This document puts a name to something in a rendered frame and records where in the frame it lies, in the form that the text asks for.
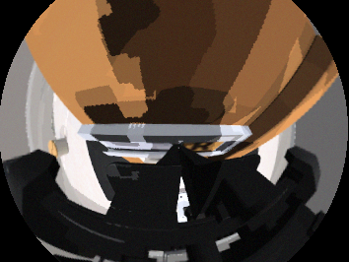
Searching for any white paper ticket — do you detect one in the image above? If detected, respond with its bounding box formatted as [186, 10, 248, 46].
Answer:
[140, 158, 161, 164]

